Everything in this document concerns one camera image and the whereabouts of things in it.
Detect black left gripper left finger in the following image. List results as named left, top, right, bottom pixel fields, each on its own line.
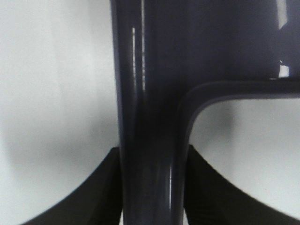
left=26, top=147, right=123, bottom=225

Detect purple plastic dustpan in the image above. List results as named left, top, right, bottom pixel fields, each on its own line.
left=111, top=0, right=300, bottom=225

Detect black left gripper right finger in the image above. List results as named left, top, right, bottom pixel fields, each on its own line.
left=184, top=145, right=300, bottom=225

